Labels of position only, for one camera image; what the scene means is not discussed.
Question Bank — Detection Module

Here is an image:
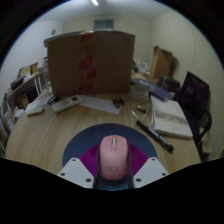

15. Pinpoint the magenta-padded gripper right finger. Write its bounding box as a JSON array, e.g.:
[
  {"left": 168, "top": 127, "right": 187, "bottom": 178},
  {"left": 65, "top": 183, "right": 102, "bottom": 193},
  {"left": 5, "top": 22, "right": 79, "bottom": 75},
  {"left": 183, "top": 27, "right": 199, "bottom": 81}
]
[{"left": 127, "top": 143, "right": 170, "bottom": 190}]

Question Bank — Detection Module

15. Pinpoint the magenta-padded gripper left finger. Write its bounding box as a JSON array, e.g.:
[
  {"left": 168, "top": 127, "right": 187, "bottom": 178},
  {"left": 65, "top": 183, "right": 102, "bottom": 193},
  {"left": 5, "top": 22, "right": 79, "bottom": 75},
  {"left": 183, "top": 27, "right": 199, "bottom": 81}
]
[{"left": 56, "top": 143, "right": 101, "bottom": 190}]

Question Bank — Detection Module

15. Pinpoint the pink computer mouse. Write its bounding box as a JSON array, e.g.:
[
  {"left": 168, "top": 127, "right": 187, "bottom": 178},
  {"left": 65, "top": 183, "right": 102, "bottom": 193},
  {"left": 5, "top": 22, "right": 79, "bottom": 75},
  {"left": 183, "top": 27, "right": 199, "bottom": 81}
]
[{"left": 99, "top": 134, "right": 130, "bottom": 181}]

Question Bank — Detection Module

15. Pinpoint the round blue mouse pad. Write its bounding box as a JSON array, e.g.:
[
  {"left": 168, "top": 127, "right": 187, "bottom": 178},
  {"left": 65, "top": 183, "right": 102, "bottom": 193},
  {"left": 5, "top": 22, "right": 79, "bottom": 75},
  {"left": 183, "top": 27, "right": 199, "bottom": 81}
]
[{"left": 61, "top": 122, "right": 159, "bottom": 191}]

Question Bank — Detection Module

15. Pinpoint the black marker pen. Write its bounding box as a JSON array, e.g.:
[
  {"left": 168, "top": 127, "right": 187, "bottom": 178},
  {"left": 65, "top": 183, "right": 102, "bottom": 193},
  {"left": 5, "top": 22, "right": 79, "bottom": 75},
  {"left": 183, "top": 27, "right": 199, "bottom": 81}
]
[{"left": 135, "top": 119, "right": 175, "bottom": 154}]

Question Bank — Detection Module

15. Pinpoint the thick white book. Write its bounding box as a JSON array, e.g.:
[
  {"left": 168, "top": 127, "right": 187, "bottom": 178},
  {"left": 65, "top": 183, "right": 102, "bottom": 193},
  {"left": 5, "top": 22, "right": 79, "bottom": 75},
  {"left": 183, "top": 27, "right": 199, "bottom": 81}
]
[{"left": 150, "top": 95, "right": 194, "bottom": 140}]

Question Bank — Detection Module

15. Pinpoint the white remote control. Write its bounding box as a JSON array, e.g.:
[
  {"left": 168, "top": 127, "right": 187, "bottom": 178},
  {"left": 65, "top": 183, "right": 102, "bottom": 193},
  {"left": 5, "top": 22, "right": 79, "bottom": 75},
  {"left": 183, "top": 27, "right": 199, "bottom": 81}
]
[{"left": 51, "top": 95, "right": 83, "bottom": 114}]

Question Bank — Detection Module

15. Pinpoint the long white paper sheet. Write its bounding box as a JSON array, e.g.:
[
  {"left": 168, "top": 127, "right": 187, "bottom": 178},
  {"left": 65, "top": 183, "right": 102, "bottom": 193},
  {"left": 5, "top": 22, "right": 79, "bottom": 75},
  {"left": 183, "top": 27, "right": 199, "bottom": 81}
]
[{"left": 78, "top": 94, "right": 123, "bottom": 116}]

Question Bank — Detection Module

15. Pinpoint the blue book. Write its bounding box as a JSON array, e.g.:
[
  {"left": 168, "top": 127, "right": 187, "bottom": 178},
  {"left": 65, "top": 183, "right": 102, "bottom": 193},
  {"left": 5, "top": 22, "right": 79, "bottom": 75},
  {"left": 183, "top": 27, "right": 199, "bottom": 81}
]
[{"left": 131, "top": 77, "right": 175, "bottom": 103}]

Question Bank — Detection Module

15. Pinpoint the black office chair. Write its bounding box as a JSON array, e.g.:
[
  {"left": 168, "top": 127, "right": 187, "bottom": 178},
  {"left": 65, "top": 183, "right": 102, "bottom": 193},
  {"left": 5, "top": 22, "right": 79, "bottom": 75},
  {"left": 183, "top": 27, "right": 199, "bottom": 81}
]
[{"left": 177, "top": 70, "right": 213, "bottom": 145}]

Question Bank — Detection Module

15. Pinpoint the wooden side desk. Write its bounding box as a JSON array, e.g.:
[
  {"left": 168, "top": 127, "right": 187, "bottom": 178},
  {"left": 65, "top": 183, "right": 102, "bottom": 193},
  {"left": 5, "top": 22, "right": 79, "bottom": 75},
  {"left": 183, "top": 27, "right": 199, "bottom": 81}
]
[{"left": 4, "top": 70, "right": 45, "bottom": 103}]

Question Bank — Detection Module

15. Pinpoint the tall open cardboard box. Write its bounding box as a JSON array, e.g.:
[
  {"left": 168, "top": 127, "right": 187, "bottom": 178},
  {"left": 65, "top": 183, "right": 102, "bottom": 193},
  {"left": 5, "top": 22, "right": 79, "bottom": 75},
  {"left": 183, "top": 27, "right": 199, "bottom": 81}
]
[{"left": 149, "top": 45, "right": 174, "bottom": 81}]

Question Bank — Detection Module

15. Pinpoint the large brown cardboard box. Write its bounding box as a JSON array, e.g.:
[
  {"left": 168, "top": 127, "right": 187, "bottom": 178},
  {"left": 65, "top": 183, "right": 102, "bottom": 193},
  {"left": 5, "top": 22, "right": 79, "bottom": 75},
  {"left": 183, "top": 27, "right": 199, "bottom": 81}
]
[{"left": 45, "top": 30, "right": 137, "bottom": 98}]

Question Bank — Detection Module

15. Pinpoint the window with grey frame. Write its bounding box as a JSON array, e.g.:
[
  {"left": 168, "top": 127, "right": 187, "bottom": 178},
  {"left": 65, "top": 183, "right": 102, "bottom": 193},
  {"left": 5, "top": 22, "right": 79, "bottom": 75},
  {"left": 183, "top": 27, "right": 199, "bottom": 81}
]
[{"left": 93, "top": 18, "right": 116, "bottom": 31}]

